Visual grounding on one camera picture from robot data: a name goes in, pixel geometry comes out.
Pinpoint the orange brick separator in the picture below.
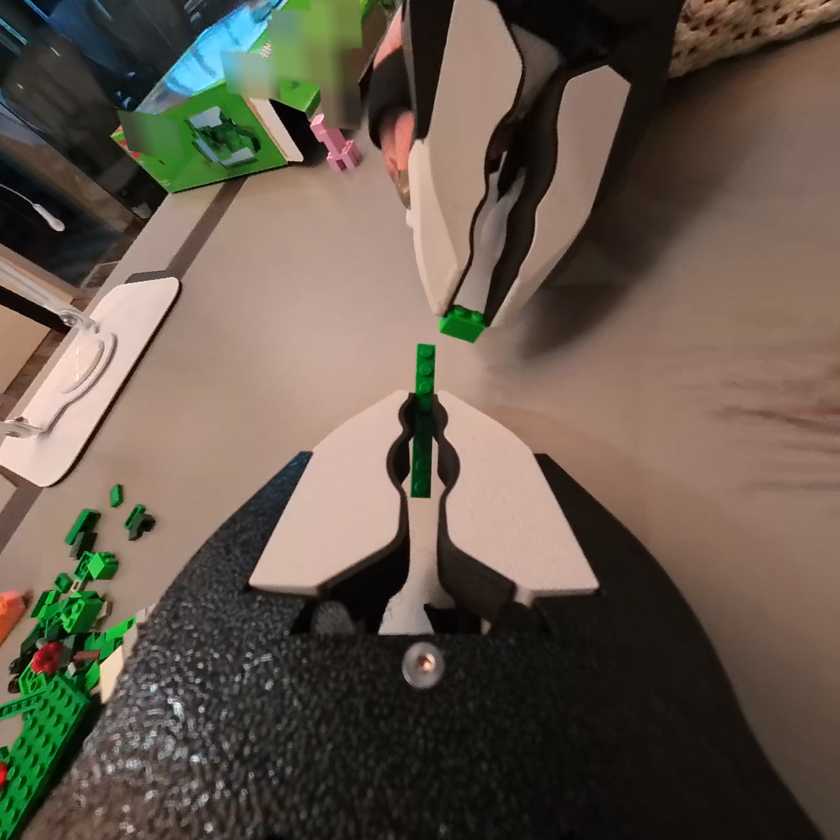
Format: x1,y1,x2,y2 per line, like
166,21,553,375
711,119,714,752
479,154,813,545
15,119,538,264
0,589,30,647

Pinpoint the white cable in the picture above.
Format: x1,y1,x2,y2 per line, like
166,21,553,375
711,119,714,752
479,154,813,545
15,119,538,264
0,184,67,232

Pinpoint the small bright green lego piece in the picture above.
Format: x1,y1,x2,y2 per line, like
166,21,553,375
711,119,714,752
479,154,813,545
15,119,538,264
438,305,490,343

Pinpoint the person's right hand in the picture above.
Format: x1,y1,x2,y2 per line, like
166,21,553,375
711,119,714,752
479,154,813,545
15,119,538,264
374,23,422,206

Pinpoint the pink lego figure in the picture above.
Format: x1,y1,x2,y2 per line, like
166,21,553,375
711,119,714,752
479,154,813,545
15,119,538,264
310,113,363,173

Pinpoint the pile of lego pieces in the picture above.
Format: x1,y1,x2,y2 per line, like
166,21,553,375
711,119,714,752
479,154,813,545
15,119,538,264
0,484,158,834

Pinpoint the green lego box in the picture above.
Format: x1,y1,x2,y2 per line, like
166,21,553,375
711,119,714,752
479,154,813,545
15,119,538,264
110,79,324,194

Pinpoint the long green lego plate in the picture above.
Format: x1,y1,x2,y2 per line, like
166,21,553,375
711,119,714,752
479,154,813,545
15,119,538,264
410,343,437,497

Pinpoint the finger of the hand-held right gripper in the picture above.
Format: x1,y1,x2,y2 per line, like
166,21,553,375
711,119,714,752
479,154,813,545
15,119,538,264
484,64,635,328
407,0,526,317

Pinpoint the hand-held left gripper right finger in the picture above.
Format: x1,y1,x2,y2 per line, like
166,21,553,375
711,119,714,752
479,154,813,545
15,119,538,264
433,390,600,624

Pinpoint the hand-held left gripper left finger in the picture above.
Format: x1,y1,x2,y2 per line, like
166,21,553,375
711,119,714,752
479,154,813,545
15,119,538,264
249,388,413,621

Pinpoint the person's right forearm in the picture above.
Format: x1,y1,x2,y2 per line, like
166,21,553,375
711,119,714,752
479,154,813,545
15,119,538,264
669,0,840,80

